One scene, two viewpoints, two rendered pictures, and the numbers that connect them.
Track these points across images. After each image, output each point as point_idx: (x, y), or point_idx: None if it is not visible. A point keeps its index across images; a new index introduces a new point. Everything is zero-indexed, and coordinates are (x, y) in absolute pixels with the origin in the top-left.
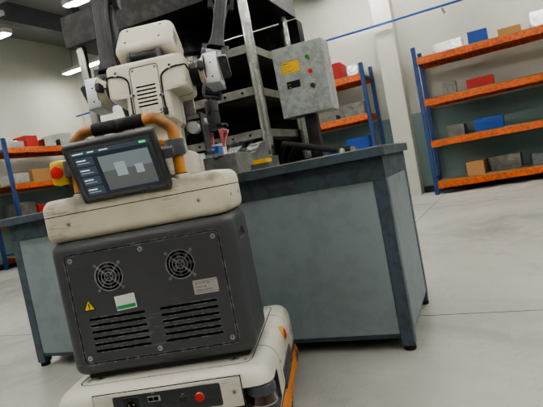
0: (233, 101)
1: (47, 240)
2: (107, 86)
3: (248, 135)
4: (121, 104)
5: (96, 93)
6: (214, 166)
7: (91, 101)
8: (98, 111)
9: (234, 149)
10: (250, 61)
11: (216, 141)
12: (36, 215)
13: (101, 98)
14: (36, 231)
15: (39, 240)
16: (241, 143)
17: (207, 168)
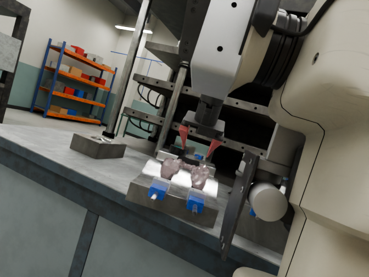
0: (260, 114)
1: (11, 174)
2: (279, 25)
3: (260, 152)
4: (316, 107)
5: (240, 27)
6: (285, 237)
7: (212, 43)
8: (208, 81)
9: (281, 192)
10: None
11: (225, 140)
12: (11, 143)
13: (249, 49)
14: (6, 157)
15: (4, 168)
16: (285, 182)
17: (271, 231)
